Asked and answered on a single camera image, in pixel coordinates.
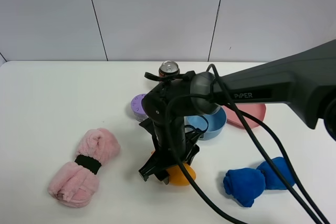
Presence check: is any blue plastic bowl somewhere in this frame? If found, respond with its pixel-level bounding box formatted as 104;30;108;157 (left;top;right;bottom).
185;109;227;141

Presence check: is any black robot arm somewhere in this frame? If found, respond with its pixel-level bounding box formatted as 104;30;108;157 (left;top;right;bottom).
139;41;335;181

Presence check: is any rolled blue towel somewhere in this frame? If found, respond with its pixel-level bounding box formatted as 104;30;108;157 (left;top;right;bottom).
223;161;287;208

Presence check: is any purple lidded round container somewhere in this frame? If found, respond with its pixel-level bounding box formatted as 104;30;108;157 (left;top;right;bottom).
131;94;148;122

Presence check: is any red soda can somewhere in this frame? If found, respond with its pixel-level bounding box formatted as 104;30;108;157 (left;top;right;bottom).
159;61;180;77

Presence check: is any black cable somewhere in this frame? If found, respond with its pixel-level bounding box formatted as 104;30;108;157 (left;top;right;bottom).
206;63;330;224
144;71;249;224

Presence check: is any rolled pink fluffy towel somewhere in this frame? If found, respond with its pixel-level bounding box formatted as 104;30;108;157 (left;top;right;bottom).
47;128;121;208

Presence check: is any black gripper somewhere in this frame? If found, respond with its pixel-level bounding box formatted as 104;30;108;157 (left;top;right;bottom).
139;118;204;185

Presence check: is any pink rectangular plastic dish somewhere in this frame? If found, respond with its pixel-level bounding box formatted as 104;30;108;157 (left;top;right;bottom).
222;103;267;130

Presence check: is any yellow mango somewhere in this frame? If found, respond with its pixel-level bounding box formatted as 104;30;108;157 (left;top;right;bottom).
166;163;196;186

